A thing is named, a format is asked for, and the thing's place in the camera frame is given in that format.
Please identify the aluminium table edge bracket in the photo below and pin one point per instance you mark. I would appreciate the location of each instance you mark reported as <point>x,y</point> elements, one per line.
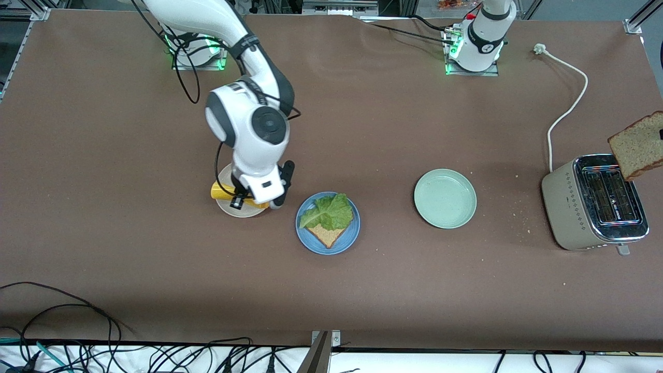
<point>335,338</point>

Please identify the beige plate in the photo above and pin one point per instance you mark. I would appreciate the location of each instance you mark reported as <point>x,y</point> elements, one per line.
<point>225,176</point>

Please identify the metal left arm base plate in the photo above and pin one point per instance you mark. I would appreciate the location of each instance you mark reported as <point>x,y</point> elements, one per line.
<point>466,73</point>

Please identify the beige chrome toaster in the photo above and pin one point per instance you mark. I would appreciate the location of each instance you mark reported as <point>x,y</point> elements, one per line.
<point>567,207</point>

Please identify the blue plate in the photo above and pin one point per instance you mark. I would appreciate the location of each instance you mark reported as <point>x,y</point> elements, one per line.
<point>311,241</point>

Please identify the mint green plate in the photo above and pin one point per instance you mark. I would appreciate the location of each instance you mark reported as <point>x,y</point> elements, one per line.
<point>445,198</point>

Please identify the green lettuce leaf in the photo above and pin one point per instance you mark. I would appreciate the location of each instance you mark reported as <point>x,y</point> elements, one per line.
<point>331,210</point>

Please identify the grey metal box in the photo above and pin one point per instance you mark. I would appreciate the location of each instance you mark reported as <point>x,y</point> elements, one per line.
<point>339,8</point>

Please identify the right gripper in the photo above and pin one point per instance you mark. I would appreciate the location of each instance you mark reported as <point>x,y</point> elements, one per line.
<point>236,184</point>

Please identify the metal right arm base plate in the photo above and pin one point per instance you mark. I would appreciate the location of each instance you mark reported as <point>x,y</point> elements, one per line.
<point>224,59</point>

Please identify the aluminium frame rail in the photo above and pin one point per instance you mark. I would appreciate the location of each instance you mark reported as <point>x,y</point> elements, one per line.
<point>39,11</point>
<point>633,26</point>

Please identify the yellow squeeze bottle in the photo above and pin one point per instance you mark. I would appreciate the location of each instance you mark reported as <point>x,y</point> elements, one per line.
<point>220,191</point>

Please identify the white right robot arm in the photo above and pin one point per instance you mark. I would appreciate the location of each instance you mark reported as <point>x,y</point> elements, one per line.
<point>259,124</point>

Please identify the brown bread slice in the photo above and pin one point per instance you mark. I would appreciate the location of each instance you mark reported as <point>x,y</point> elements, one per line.
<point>637,147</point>
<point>327,237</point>

